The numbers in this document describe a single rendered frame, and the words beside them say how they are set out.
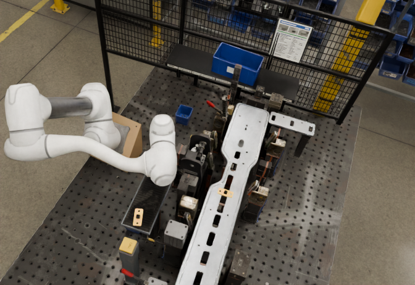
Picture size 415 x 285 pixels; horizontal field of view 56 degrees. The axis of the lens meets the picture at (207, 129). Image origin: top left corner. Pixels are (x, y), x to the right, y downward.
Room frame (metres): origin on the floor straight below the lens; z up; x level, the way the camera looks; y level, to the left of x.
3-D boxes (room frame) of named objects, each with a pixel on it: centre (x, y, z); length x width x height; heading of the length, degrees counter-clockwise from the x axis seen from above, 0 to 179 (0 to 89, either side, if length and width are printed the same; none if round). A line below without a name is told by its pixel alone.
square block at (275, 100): (1.76, -0.40, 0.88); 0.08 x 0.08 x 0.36; 81
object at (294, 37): (2.04, -0.42, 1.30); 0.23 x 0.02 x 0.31; 81
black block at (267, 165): (1.30, -0.37, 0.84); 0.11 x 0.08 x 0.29; 81
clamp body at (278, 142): (1.42, -0.42, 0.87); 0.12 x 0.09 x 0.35; 81
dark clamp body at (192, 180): (1.05, 0.05, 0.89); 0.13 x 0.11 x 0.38; 81
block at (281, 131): (1.56, -0.43, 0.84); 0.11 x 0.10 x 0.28; 81
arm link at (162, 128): (0.98, 0.18, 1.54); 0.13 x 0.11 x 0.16; 14
